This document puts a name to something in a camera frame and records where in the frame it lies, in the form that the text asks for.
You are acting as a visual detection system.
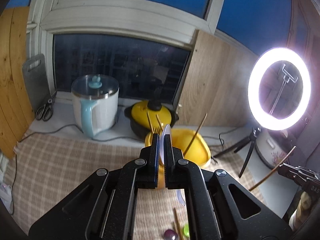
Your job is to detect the black power cable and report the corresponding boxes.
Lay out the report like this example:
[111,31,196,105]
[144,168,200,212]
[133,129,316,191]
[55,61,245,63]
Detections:
[14,123,148,157]

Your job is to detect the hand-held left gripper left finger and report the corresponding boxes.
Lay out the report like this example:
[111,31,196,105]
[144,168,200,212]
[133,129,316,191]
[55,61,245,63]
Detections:
[29,133,160,240]

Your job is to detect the pine slat board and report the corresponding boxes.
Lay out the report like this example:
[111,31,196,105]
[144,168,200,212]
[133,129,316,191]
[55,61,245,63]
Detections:
[0,6,36,159]

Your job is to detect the black-handled scissors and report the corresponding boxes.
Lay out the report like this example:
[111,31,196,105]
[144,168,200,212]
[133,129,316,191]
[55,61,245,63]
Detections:
[35,91,58,122]

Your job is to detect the black cable with inline switch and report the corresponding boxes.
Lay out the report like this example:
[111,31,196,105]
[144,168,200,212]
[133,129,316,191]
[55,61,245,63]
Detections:
[209,126,241,166]

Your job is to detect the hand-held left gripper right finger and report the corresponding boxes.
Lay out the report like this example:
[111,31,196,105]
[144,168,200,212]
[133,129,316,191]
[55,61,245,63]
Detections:
[164,135,293,240]

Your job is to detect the white electric pot blue handle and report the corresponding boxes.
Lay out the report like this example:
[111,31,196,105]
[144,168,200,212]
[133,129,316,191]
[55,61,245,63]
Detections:
[71,74,120,138]

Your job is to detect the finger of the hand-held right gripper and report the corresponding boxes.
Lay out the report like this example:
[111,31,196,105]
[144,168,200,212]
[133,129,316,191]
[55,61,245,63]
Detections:
[278,168,310,182]
[281,163,320,177]

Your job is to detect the ring light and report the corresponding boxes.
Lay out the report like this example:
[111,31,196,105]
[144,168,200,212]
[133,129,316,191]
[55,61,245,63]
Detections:
[248,47,312,131]

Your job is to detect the yellow plastic container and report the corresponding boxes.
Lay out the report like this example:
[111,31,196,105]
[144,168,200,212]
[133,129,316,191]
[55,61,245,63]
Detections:
[145,128,212,189]

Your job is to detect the grey cutting board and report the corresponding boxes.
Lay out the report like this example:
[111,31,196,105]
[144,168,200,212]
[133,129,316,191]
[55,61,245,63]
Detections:
[22,54,54,116]

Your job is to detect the light wood panel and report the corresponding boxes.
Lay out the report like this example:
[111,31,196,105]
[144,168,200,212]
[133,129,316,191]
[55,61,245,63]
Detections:
[172,29,262,132]

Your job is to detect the clear plastic spoon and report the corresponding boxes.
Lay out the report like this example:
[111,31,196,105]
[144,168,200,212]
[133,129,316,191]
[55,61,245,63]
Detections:
[160,124,187,206]

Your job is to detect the floral white rice cooker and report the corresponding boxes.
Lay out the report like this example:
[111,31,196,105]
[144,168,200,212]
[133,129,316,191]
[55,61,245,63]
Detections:
[255,129,296,170]

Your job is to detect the checked tablecloth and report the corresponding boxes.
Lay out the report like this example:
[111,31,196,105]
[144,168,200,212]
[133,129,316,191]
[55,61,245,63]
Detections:
[5,131,266,240]

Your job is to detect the phone holder clamp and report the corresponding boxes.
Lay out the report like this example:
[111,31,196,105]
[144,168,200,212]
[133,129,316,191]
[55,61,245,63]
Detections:
[271,64,299,114]

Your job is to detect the yellow casserole pot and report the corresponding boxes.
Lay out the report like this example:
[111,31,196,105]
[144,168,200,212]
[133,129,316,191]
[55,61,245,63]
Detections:
[124,99,179,141]

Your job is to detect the bunch of wooden chopsticks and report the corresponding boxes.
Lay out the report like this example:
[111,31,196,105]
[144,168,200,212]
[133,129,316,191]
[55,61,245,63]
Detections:
[147,112,208,240]

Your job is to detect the white power strip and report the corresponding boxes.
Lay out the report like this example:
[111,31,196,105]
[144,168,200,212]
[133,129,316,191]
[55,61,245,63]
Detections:
[0,183,13,214]

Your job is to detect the black mini tripod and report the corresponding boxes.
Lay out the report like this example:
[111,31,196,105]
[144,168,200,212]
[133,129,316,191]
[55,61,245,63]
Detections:
[214,127,262,178]

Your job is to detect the metal spoon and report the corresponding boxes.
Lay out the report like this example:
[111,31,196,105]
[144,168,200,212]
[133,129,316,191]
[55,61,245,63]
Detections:
[164,229,178,240]

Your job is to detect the single red-tipped chopstick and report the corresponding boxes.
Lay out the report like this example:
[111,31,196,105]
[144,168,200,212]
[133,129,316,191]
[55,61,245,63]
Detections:
[249,146,297,191]

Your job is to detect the white window frame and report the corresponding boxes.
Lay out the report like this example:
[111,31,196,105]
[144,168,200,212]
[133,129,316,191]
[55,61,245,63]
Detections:
[26,0,229,98]

